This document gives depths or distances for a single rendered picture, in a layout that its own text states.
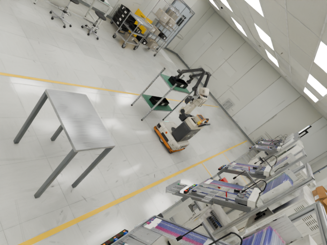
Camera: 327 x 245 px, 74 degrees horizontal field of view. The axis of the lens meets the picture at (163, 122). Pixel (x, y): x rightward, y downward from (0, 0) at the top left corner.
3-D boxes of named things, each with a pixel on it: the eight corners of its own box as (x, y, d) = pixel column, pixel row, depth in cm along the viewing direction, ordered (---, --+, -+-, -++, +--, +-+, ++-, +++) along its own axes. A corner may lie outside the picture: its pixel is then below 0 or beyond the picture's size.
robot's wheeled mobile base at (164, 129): (183, 149, 494) (191, 143, 484) (170, 153, 440) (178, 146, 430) (167, 127, 516) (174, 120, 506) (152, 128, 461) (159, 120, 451)
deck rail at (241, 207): (188, 196, 267) (188, 191, 266) (189, 196, 268) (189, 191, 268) (250, 213, 230) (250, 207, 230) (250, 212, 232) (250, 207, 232)
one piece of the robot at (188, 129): (185, 144, 487) (212, 120, 454) (173, 146, 440) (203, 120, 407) (176, 132, 498) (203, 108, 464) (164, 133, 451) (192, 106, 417)
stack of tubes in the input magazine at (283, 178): (261, 196, 228) (283, 182, 217) (266, 183, 271) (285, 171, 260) (269, 206, 224) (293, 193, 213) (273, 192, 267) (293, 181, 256)
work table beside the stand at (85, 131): (53, 138, 273) (86, 94, 240) (75, 187, 249) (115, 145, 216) (13, 140, 234) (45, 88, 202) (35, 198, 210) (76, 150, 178)
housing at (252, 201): (246, 212, 234) (247, 199, 233) (253, 198, 276) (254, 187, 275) (254, 215, 230) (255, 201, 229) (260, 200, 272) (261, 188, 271)
